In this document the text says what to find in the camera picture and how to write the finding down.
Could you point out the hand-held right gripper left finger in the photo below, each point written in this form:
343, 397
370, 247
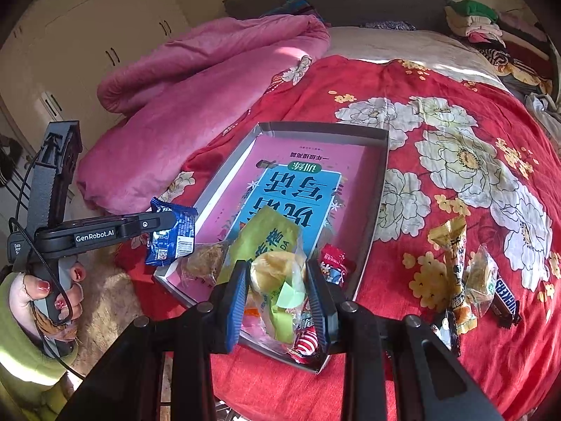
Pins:
236, 311

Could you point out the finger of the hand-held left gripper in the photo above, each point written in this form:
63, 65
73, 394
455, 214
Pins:
144, 224

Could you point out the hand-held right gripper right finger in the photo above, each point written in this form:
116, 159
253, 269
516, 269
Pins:
322, 311

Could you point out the blue snack packet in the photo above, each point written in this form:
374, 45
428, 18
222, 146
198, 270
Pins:
173, 232

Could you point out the red white striped candy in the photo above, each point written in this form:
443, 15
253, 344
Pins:
304, 344

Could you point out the clear packet with red sweets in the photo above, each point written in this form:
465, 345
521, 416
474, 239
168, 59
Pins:
334, 267

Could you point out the clear packet with brown bun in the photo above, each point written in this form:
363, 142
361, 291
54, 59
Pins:
202, 264

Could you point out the yellow-green cake packet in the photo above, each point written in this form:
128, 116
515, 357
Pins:
271, 245

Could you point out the grey box with pink lining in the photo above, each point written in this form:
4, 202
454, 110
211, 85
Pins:
307, 162

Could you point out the person's left forearm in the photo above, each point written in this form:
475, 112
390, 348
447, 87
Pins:
26, 372

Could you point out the person's left hand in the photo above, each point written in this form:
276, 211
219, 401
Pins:
30, 298

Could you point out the beige shaggy rug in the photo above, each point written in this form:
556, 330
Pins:
105, 302

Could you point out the pink blanket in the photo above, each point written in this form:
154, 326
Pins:
175, 118

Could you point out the dark cartoon snack packet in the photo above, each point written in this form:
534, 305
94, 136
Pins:
447, 331

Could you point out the long yellow snack packet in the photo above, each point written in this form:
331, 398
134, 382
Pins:
453, 245

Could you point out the clear pastry packet green label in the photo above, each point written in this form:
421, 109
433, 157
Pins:
482, 280

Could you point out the red floral blanket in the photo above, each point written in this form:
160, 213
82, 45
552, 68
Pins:
482, 372

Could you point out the brown chocolate bar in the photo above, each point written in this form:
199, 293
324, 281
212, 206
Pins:
506, 300

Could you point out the cream wardrobe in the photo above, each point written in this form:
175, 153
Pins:
87, 30

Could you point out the blue striped pillow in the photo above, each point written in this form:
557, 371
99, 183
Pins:
298, 7

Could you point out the beige bed sheet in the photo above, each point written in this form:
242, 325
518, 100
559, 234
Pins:
416, 48

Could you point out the dark patterned cloth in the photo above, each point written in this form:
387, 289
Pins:
385, 24

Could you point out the white crumpled cloth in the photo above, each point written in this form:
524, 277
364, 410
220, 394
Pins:
543, 112

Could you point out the grey headboard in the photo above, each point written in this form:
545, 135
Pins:
372, 0

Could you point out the pile of folded clothes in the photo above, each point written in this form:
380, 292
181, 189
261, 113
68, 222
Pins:
495, 30

